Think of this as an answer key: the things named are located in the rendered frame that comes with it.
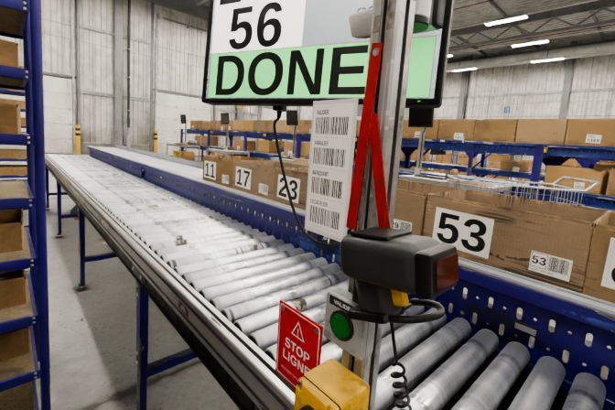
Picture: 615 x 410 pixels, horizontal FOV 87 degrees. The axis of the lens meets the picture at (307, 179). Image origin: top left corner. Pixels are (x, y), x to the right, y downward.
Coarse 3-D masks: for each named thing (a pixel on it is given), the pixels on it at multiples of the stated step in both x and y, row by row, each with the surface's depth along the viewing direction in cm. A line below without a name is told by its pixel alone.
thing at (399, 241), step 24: (360, 240) 36; (384, 240) 34; (408, 240) 33; (432, 240) 34; (360, 264) 35; (384, 264) 33; (408, 264) 31; (432, 264) 30; (456, 264) 32; (360, 288) 37; (384, 288) 35; (408, 288) 31; (432, 288) 30; (360, 312) 37; (384, 312) 35
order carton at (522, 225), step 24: (456, 192) 113; (480, 192) 115; (432, 216) 98; (480, 216) 88; (504, 216) 84; (528, 216) 80; (552, 216) 76; (576, 216) 95; (600, 216) 80; (504, 240) 84; (528, 240) 80; (552, 240) 76; (576, 240) 73; (504, 264) 84; (528, 264) 80; (576, 264) 73; (576, 288) 73
